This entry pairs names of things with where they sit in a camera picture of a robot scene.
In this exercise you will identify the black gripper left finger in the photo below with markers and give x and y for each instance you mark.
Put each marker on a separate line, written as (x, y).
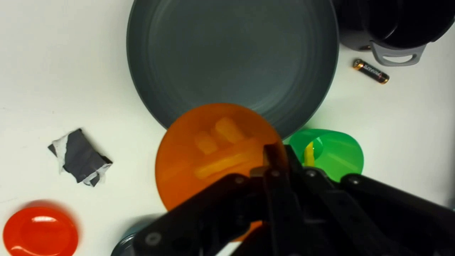
(206, 222)

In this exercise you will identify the orange plastic cup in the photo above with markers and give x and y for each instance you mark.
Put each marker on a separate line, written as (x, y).
(178, 155)

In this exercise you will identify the crumpled grey white wrapper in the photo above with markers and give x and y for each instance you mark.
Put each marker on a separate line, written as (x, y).
(79, 158)

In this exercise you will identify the grey plate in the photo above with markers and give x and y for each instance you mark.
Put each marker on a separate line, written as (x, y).
(276, 57)

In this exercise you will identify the small black pot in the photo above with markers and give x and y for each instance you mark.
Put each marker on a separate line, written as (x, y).
(395, 32)

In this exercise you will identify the AA battery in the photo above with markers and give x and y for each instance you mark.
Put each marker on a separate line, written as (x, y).
(371, 71)

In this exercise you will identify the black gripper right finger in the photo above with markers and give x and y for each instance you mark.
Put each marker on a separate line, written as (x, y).
(281, 205)

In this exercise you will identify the yellow toy fry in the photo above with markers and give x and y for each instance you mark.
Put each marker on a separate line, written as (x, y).
(229, 130)
(205, 142)
(217, 165)

